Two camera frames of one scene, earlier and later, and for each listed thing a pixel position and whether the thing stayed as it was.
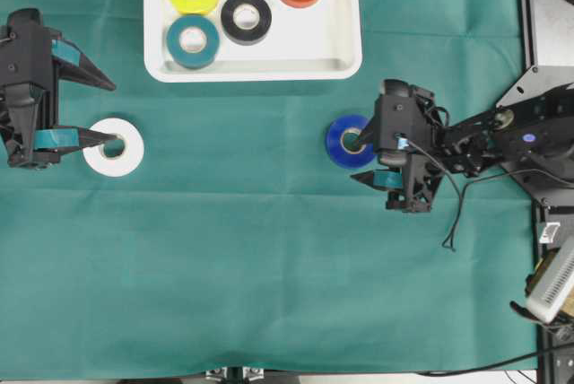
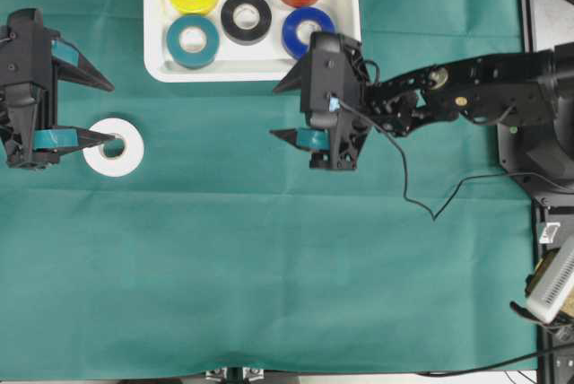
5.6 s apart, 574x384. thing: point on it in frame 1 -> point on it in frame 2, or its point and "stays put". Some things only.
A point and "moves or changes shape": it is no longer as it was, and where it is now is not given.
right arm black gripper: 407,129 -> 335,93
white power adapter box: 555,284 stays put
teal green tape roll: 192,60 stays put
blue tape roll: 333,142 moves or changes shape
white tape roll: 124,163 stays put
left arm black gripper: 29,91 stays put
